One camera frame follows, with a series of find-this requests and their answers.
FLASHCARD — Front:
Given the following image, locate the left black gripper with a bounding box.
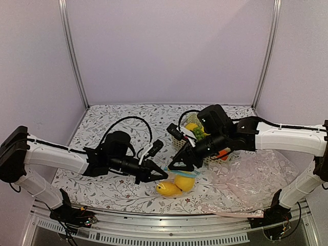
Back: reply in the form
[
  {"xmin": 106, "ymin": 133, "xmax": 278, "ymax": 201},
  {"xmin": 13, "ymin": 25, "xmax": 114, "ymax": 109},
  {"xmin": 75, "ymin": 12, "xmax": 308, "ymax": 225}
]
[{"xmin": 109, "ymin": 156, "xmax": 169, "ymax": 186}]

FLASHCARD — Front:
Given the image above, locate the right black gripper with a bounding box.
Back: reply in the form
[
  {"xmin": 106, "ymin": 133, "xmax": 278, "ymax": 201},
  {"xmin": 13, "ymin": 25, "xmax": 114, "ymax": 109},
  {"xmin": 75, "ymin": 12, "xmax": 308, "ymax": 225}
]
[{"xmin": 168, "ymin": 130, "xmax": 228, "ymax": 171}]

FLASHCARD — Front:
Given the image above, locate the yellow mango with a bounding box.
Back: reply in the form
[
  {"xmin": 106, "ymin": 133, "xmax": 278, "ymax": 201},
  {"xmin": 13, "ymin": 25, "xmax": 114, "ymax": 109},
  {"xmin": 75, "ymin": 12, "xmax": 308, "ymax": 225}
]
[{"xmin": 156, "ymin": 181, "xmax": 182, "ymax": 197}]

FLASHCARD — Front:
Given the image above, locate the yellow lemon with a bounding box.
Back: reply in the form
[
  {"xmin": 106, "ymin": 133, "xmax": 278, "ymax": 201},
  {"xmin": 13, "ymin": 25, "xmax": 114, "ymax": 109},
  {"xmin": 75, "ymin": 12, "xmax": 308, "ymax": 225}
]
[{"xmin": 174, "ymin": 175, "xmax": 195, "ymax": 192}]

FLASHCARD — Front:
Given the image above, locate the clear zip top bag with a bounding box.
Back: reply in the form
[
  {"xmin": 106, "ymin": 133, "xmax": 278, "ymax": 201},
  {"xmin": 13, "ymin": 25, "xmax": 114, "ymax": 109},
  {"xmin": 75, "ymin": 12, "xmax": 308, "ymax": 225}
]
[{"xmin": 155, "ymin": 167, "xmax": 200, "ymax": 198}]

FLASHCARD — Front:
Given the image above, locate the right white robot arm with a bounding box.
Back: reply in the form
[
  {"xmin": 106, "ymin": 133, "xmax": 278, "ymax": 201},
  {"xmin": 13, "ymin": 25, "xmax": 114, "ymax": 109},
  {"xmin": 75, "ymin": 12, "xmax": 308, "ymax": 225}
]
[{"xmin": 168, "ymin": 105, "xmax": 327, "ymax": 228}]

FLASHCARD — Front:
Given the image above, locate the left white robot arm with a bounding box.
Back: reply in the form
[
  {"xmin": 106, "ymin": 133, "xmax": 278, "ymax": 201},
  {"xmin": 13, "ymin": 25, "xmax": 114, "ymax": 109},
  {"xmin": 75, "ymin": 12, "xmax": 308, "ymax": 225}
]
[{"xmin": 1, "ymin": 126, "xmax": 168, "ymax": 228}]

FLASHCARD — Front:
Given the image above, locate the green grape bunch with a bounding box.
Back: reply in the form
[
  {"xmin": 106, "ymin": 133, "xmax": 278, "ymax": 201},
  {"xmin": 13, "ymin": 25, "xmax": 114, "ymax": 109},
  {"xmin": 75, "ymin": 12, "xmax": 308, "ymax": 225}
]
[{"xmin": 192, "ymin": 127, "xmax": 205, "ymax": 141}]

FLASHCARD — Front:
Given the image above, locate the floral table cloth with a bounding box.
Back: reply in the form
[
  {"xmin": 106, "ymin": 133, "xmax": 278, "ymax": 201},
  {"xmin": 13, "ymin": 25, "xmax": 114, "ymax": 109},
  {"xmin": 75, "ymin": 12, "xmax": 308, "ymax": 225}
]
[{"xmin": 52, "ymin": 105, "xmax": 212, "ymax": 215}]

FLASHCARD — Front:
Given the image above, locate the orange fruit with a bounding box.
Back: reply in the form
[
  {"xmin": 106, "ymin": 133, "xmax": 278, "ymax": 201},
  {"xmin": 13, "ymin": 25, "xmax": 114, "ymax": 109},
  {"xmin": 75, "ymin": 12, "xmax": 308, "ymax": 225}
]
[{"xmin": 216, "ymin": 150, "xmax": 230, "ymax": 161}]

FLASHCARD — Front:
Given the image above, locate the crumpled clear plastic sheet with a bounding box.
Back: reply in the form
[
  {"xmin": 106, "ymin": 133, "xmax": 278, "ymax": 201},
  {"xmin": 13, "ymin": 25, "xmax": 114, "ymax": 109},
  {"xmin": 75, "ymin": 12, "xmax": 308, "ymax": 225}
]
[{"xmin": 199, "ymin": 150, "xmax": 299, "ymax": 218}]

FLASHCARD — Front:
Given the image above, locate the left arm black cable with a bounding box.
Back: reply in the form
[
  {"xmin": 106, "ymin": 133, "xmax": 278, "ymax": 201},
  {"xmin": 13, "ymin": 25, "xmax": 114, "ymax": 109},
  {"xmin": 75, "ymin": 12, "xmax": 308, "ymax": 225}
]
[{"xmin": 98, "ymin": 116, "xmax": 152, "ymax": 154}]

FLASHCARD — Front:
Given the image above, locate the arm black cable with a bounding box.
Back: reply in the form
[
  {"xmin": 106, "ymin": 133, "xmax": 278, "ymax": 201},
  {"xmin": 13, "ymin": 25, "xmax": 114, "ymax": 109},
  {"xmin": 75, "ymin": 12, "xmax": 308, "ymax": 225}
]
[
  {"xmin": 98, "ymin": 116, "xmax": 152, "ymax": 154},
  {"xmin": 230, "ymin": 116, "xmax": 328, "ymax": 133}
]

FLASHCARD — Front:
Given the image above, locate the front aluminium rail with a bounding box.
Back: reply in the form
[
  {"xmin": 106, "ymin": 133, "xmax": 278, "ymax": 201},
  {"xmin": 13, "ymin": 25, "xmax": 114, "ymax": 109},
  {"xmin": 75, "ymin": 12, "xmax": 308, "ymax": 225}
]
[{"xmin": 22, "ymin": 200, "xmax": 320, "ymax": 245}]

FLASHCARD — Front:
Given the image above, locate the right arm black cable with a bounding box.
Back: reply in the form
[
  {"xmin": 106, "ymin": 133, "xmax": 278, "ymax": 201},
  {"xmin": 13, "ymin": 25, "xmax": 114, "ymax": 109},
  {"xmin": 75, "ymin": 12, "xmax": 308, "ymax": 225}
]
[{"xmin": 230, "ymin": 116, "xmax": 328, "ymax": 133}]

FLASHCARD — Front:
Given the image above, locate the right aluminium frame post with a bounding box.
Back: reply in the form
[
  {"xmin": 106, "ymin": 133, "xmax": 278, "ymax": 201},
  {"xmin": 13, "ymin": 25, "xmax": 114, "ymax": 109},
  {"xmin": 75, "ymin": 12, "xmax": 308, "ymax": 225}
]
[{"xmin": 252, "ymin": 0, "xmax": 282, "ymax": 111}]

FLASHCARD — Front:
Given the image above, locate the aluminium frame post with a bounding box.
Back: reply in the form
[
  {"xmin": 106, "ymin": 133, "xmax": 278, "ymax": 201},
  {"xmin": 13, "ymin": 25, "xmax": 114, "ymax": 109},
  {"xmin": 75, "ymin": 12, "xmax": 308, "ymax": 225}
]
[
  {"xmin": 252, "ymin": 0, "xmax": 282, "ymax": 111},
  {"xmin": 58, "ymin": 0, "xmax": 90, "ymax": 110}
]

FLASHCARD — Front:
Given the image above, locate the left aluminium frame post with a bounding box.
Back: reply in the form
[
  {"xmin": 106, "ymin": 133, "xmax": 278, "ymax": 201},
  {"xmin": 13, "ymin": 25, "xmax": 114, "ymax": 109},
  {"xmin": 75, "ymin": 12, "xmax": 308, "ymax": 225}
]
[{"xmin": 58, "ymin": 0, "xmax": 90, "ymax": 110}]

